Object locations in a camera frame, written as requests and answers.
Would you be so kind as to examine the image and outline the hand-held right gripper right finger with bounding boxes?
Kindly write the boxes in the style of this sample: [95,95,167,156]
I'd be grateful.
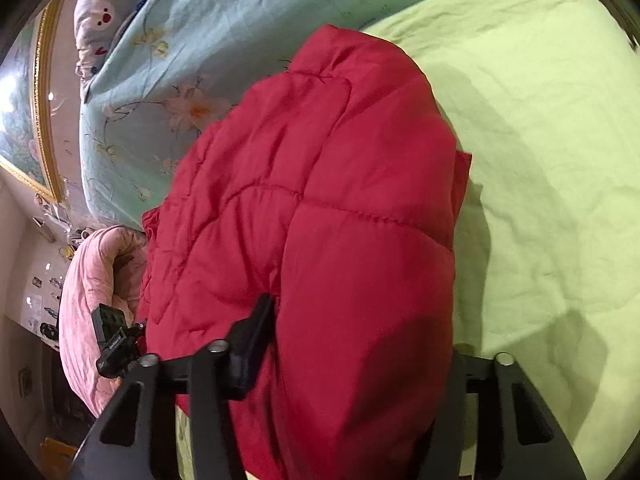
[420,345,587,480]

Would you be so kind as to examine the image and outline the red padded coat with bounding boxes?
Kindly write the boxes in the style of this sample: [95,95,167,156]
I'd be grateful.
[137,24,473,480]

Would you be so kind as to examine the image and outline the green bed sheet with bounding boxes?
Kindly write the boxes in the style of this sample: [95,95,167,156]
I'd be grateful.
[172,0,640,480]

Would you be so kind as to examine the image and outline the pink quilt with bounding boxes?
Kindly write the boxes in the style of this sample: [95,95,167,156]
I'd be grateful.
[59,225,151,418]

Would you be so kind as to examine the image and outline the wall stickers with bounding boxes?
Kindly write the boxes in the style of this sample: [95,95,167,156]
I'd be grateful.
[27,260,68,343]

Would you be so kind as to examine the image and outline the gold framed picture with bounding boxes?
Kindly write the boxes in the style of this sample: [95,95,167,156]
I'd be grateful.
[0,0,68,202]

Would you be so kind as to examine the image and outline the blue floral quilt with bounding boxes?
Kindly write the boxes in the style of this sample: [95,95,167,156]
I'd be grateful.
[79,0,571,231]

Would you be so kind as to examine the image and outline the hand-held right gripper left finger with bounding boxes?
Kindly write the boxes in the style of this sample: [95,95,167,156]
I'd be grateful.
[75,294,275,480]

